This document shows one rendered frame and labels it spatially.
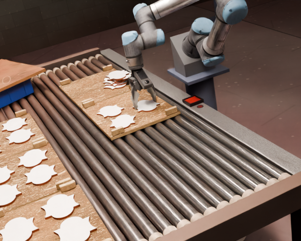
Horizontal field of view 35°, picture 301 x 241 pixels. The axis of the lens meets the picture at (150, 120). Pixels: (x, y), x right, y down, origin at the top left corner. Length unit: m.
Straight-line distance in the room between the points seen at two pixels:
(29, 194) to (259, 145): 0.89
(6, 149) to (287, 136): 2.24
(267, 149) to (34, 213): 0.88
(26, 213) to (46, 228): 0.14
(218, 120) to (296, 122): 1.92
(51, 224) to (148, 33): 1.01
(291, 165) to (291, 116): 2.32
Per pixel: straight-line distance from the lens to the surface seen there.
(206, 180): 1.73
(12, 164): 2.11
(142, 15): 2.27
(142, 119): 2.18
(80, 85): 2.75
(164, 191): 1.71
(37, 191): 1.86
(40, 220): 1.70
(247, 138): 1.95
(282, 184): 1.61
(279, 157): 1.82
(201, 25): 2.59
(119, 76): 2.61
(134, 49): 2.20
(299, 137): 3.76
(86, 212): 1.67
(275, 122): 3.99
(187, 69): 2.73
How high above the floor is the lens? 1.88
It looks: 26 degrees down
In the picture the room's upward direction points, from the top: 11 degrees counter-clockwise
